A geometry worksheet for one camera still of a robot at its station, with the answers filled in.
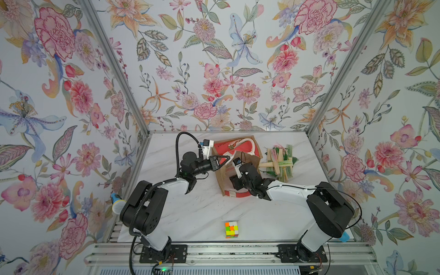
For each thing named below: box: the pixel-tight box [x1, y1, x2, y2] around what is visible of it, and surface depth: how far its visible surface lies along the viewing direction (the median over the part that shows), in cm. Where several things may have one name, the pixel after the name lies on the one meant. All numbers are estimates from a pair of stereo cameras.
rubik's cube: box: [224, 221, 239, 239], surface depth 78 cm
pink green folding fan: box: [270, 148, 281, 176], surface depth 103 cm
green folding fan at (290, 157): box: [285, 144, 300, 178], surface depth 109 cm
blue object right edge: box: [338, 231, 351, 243], surface depth 78 cm
